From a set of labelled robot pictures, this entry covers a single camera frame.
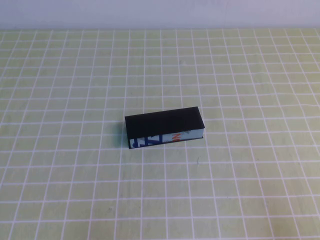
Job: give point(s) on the black printed glasses case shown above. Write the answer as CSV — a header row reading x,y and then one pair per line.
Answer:
x,y
162,122

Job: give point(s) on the green white-grid tablecloth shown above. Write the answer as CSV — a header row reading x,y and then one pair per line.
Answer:
x,y
75,175

